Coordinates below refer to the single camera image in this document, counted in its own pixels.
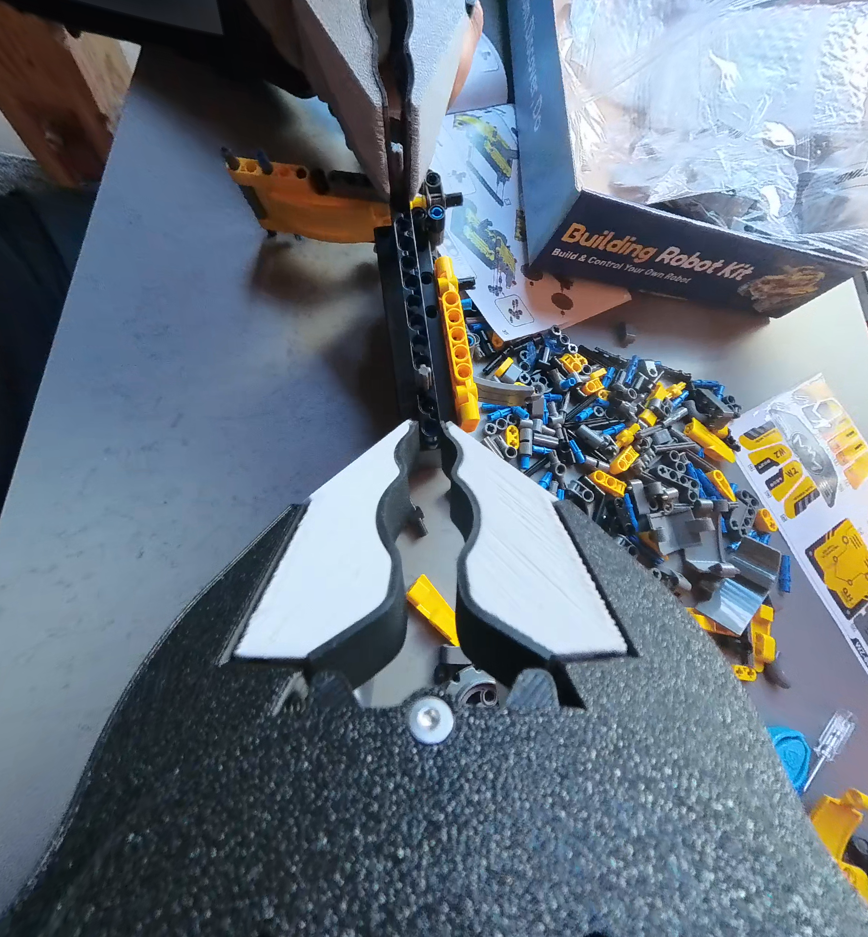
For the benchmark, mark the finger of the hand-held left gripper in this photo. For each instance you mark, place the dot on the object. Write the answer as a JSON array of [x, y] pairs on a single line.
[[346, 73], [434, 73]]

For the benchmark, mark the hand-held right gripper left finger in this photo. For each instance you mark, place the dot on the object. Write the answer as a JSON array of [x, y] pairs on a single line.
[[317, 578]]

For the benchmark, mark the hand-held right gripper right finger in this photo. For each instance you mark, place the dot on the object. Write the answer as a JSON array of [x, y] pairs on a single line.
[[536, 585]]

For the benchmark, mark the black axle pin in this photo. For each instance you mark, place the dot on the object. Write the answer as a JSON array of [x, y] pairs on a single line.
[[417, 521]]

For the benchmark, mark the yellow black brick model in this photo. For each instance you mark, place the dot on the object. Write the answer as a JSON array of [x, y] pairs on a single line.
[[416, 293]]

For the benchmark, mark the person's left forearm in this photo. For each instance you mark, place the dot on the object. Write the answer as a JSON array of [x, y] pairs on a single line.
[[126, 16]]

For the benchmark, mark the grey desk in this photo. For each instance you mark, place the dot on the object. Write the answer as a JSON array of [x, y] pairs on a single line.
[[185, 366]]

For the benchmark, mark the person's left hand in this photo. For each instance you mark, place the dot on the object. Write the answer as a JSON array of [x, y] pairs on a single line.
[[465, 62]]

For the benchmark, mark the small yellow slanted brick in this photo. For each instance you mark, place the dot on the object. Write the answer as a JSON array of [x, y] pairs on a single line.
[[434, 607]]

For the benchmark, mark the blue cardboard kit box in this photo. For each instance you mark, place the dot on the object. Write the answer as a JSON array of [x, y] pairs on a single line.
[[544, 146]]

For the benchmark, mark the pile of small building bricks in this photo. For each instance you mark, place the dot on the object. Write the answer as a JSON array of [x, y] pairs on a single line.
[[624, 454]]

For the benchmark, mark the grey curved panel brick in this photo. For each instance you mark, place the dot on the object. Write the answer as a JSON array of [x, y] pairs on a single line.
[[507, 392]]

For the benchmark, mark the instruction booklet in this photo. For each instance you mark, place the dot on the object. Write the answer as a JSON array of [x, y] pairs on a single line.
[[478, 278]]

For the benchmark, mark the clear plastic wrapping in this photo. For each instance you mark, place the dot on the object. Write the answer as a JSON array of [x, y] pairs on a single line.
[[697, 95]]

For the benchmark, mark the small dark single brick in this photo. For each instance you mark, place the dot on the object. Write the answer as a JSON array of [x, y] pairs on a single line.
[[628, 334]]

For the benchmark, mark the yellow sticker sheet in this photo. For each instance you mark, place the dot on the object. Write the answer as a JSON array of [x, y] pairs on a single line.
[[829, 527]]

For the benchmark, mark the wooden furniture leg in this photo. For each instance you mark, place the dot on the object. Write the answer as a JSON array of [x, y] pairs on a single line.
[[31, 80]]

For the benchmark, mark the clear plastic rod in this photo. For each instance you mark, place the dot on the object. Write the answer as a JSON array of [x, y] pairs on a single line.
[[833, 743]]

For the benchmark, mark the yellow brick subassembly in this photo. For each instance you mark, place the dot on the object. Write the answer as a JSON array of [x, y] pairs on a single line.
[[837, 827]]

